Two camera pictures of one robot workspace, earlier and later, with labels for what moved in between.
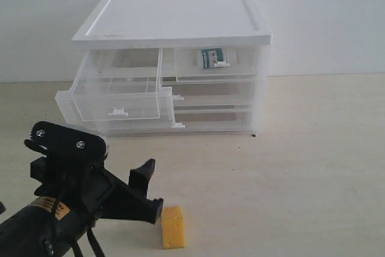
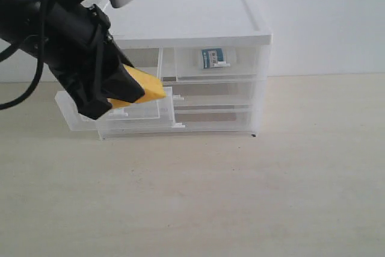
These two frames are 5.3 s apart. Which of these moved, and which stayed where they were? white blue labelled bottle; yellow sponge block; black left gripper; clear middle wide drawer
Moved: black left gripper; yellow sponge block
Stayed: white blue labelled bottle; clear middle wide drawer
